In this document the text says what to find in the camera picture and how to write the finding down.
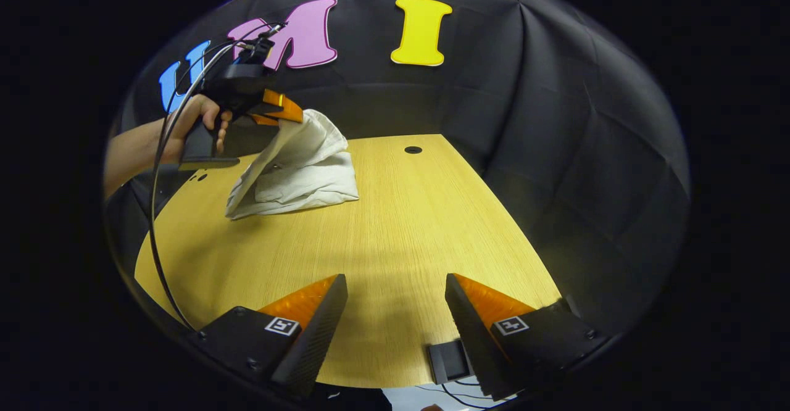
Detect small black box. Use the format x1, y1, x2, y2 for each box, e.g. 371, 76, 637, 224
428, 339, 475, 385

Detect black backdrop cloth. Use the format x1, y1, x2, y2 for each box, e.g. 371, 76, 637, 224
104, 0, 691, 338

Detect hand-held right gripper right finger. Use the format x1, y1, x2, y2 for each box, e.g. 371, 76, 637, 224
444, 273, 609, 401

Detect thin black cable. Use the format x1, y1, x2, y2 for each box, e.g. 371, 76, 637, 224
439, 381, 497, 410

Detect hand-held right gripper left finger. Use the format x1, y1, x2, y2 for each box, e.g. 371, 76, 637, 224
196, 274, 348, 398

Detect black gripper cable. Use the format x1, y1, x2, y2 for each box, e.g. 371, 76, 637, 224
150, 22, 286, 331

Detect white jeans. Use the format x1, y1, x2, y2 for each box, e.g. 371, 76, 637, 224
225, 110, 360, 220

